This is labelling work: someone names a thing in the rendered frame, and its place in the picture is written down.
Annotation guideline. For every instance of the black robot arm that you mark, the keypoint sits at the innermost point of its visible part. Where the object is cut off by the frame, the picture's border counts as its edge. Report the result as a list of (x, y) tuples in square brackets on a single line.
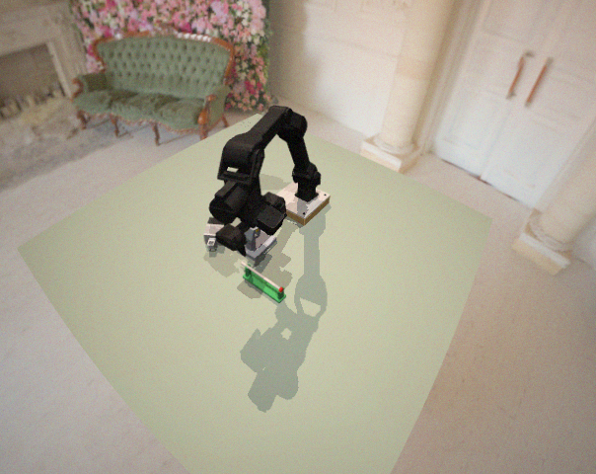
[(245, 152)]

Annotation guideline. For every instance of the grey cylinder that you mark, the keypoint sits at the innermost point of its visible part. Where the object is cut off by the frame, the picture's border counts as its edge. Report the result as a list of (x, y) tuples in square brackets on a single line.
[(262, 277)]

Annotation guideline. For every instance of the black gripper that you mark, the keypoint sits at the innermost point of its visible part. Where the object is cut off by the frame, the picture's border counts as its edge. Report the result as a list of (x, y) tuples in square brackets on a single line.
[(233, 237)]

